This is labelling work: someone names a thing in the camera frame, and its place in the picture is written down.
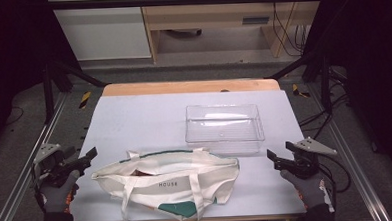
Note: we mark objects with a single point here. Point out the person's left hand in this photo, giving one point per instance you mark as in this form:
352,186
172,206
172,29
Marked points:
57,196

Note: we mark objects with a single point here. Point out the yellow black tape strip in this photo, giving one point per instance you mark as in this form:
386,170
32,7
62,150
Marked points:
299,91
85,100

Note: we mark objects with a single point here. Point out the white cabinet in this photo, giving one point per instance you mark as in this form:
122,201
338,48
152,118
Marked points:
107,31

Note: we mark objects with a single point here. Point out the light wooden desk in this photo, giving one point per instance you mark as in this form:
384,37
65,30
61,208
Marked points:
210,16

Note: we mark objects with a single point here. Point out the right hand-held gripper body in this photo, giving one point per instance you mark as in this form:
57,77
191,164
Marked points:
306,164

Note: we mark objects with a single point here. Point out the cream canvas tote bag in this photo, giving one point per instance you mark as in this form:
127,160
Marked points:
174,188

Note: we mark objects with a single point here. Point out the black horizontal frame bar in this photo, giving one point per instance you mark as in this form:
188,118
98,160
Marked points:
179,1

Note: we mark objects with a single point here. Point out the person's right hand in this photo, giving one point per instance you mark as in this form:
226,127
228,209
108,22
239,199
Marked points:
311,189

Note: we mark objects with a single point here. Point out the clear plastic box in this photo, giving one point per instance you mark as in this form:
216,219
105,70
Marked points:
223,129

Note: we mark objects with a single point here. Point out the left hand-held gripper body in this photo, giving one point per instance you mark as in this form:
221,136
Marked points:
53,170

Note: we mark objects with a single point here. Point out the black metal stand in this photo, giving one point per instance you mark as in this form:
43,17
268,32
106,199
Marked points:
315,72
61,83

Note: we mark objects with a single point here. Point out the white table mat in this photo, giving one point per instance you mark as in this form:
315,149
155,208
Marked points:
141,126

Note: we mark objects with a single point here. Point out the aluminium frame rail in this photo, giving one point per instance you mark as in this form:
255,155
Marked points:
349,160
23,174

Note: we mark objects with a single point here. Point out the wooden table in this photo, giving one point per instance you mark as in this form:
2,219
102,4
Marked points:
189,87

